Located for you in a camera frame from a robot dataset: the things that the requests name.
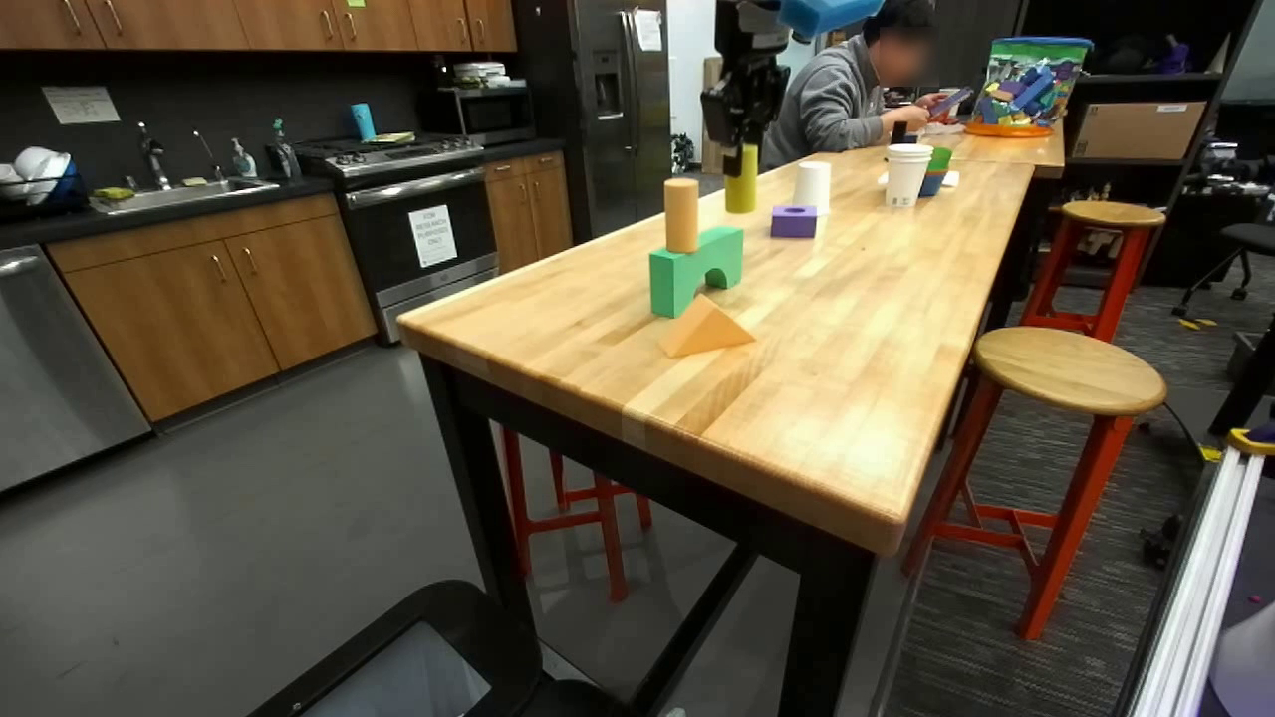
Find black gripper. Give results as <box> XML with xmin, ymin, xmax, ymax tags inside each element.
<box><xmin>698</xmin><ymin>53</ymin><xmax>794</xmax><ymax>189</ymax></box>

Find yellow foam cylinder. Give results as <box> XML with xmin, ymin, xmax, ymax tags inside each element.
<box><xmin>721</xmin><ymin>138</ymin><xmax>763</xmax><ymax>219</ymax></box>

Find natural wooden cylinder block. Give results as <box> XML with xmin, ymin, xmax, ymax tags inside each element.
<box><xmin>663</xmin><ymin>175</ymin><xmax>706</xmax><ymax>258</ymax></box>

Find wooden triangle wedge block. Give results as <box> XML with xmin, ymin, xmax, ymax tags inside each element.
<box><xmin>657</xmin><ymin>294</ymin><xmax>762</xmax><ymax>364</ymax></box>

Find butcher block table black legs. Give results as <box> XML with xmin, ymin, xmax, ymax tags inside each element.
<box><xmin>393</xmin><ymin>126</ymin><xmax>1066</xmax><ymax>717</ymax></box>

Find plain white paper cup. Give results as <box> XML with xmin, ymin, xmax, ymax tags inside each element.
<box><xmin>794</xmin><ymin>154</ymin><xmax>838</xmax><ymax>219</ymax></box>

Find purple foam cube with hole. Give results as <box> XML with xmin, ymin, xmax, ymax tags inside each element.
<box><xmin>763</xmin><ymin>198</ymin><xmax>825</xmax><ymax>245</ymax></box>

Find person in grey hoodie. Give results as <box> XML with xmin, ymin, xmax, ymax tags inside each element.
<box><xmin>762</xmin><ymin>11</ymin><xmax>949</xmax><ymax>173</ymax></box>

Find stainless steel refrigerator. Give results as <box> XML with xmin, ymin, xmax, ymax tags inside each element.
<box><xmin>515</xmin><ymin>0</ymin><xmax>678</xmax><ymax>247</ymax></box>

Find large white printed notice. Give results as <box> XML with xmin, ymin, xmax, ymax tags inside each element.
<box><xmin>628</xmin><ymin>7</ymin><xmax>664</xmax><ymax>60</ymax></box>

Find blue foam wrist pad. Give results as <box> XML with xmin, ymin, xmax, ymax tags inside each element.
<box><xmin>778</xmin><ymin>0</ymin><xmax>888</xmax><ymax>45</ymax></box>

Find ribbed white cup stack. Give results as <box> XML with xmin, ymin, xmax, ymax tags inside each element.
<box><xmin>880</xmin><ymin>138</ymin><xmax>935</xmax><ymax>210</ymax></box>

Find narrow wooden base cabinet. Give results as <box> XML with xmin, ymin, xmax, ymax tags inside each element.
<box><xmin>481</xmin><ymin>148</ymin><xmax>578</xmax><ymax>275</ymax></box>

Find steel microwave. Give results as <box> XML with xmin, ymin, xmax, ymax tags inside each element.
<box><xmin>437</xmin><ymin>79</ymin><xmax>536</xmax><ymax>145</ymax></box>

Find colourful toy box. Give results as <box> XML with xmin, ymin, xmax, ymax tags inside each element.
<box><xmin>972</xmin><ymin>31</ymin><xmax>1094</xmax><ymax>145</ymax></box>

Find small white printed notice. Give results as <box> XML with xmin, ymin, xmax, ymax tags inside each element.
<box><xmin>405</xmin><ymin>198</ymin><xmax>462</xmax><ymax>275</ymax></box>

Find black and steel oven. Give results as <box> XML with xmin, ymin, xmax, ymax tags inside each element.
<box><xmin>300</xmin><ymin>134</ymin><xmax>503</xmax><ymax>348</ymax></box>

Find wooden stool with orange legs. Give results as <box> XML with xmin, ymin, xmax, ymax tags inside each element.
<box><xmin>493</xmin><ymin>422</ymin><xmax>657</xmax><ymax>611</ymax></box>
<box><xmin>1016</xmin><ymin>195</ymin><xmax>1170</xmax><ymax>344</ymax></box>
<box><xmin>903</xmin><ymin>322</ymin><xmax>1170</xmax><ymax>647</ymax></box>

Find clear soap bottle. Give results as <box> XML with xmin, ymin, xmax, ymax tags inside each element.
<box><xmin>224</xmin><ymin>130</ymin><xmax>263</xmax><ymax>189</ymax></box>

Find black office chair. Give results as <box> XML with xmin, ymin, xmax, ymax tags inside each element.
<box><xmin>1170</xmin><ymin>214</ymin><xmax>1275</xmax><ymax>322</ymax></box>

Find wide wooden base cabinet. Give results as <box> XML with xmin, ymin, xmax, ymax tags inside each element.
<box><xmin>42</xmin><ymin>190</ymin><xmax>382</xmax><ymax>428</ymax></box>

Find chrome sink faucet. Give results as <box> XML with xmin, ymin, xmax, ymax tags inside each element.
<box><xmin>133</xmin><ymin>114</ymin><xmax>179</xmax><ymax>195</ymax></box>

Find white board panel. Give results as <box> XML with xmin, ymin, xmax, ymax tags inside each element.
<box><xmin>1125</xmin><ymin>428</ymin><xmax>1275</xmax><ymax>717</ymax></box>

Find dish rack with dishes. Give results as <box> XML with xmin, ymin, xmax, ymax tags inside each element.
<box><xmin>0</xmin><ymin>138</ymin><xmax>86</xmax><ymax>214</ymax></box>

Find stainless steel dishwasher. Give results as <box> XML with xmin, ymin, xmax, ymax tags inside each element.
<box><xmin>0</xmin><ymin>245</ymin><xmax>154</xmax><ymax>499</ymax></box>

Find wooden wall cabinets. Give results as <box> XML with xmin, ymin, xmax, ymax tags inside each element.
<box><xmin>0</xmin><ymin>0</ymin><xmax>523</xmax><ymax>55</ymax></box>

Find white wall plate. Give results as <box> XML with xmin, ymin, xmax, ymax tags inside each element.
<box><xmin>36</xmin><ymin>79</ymin><xmax>123</xmax><ymax>130</ymax></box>

